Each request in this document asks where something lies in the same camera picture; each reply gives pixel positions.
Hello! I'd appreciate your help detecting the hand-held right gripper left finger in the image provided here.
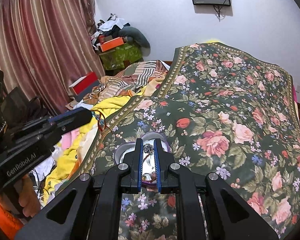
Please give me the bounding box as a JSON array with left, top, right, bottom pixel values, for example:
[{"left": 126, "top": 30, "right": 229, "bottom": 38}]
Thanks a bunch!
[{"left": 15, "top": 138, "right": 144, "bottom": 240}]

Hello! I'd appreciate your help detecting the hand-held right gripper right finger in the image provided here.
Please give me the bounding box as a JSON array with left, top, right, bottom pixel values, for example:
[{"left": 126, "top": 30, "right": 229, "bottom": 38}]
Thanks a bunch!
[{"left": 154, "top": 138, "right": 279, "bottom": 240}]

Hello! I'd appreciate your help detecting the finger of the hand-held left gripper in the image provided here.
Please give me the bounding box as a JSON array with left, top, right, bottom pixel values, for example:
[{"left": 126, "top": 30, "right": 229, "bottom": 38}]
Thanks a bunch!
[
  {"left": 22, "top": 111, "right": 93, "bottom": 143},
  {"left": 9, "top": 109, "right": 89, "bottom": 134}
]

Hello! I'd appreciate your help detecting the brown beaded bracelet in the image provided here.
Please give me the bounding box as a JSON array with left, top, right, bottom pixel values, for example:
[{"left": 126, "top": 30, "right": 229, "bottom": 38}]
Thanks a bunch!
[{"left": 143, "top": 142, "right": 156, "bottom": 162}]

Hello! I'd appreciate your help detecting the heart-shaped metal tin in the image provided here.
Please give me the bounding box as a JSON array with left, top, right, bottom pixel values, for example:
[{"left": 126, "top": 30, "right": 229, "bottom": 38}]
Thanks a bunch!
[{"left": 114, "top": 131, "right": 172, "bottom": 188}]

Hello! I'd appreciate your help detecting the person's left hand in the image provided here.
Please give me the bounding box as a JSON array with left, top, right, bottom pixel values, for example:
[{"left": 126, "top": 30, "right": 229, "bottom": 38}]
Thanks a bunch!
[{"left": 17, "top": 172, "right": 42, "bottom": 218}]

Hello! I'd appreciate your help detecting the pink cloth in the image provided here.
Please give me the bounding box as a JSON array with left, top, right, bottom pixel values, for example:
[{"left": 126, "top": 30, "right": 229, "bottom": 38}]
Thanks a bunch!
[{"left": 61, "top": 130, "right": 80, "bottom": 150}]

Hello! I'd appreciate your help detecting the yellow blanket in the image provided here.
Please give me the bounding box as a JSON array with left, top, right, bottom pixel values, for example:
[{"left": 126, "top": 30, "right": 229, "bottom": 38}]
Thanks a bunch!
[{"left": 44, "top": 95, "right": 135, "bottom": 205}]

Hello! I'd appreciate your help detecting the red and white box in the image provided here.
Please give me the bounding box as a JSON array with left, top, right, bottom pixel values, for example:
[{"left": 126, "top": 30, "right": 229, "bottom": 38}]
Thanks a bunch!
[{"left": 69, "top": 72, "right": 99, "bottom": 96}]

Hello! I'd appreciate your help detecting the dark chair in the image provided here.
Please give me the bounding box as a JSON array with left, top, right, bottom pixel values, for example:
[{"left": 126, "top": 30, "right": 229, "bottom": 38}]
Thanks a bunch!
[{"left": 1, "top": 86, "right": 49, "bottom": 123}]

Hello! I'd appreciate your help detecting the striped pink curtain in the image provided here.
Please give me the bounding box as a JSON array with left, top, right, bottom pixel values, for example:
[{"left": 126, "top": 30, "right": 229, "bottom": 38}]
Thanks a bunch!
[{"left": 0, "top": 0, "right": 105, "bottom": 115}]

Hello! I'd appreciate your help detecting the green cloth-covered cabinet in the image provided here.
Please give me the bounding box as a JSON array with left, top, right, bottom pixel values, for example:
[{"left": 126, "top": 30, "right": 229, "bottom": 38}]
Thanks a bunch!
[{"left": 99, "top": 42, "right": 143, "bottom": 70}]

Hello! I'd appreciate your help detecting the striped blanket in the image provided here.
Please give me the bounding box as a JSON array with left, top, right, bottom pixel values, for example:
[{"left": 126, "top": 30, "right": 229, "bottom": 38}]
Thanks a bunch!
[{"left": 85, "top": 60, "right": 170, "bottom": 100}]

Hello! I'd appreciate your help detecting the orange box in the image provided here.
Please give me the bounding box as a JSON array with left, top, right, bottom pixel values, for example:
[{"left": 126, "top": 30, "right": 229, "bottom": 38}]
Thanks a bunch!
[{"left": 99, "top": 37, "right": 124, "bottom": 52}]

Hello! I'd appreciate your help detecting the floral blanket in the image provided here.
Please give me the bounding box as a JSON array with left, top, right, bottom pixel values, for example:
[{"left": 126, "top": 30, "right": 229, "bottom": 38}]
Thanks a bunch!
[{"left": 46, "top": 42, "right": 300, "bottom": 240}]

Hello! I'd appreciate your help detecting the pile of clothes and bags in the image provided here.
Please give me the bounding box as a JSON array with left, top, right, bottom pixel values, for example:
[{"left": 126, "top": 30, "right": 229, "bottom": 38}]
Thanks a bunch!
[{"left": 90, "top": 12, "right": 130, "bottom": 48}]

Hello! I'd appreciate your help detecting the black cable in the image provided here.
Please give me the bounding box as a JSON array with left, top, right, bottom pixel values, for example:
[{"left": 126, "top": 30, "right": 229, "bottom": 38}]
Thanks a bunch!
[{"left": 214, "top": 5, "right": 228, "bottom": 19}]

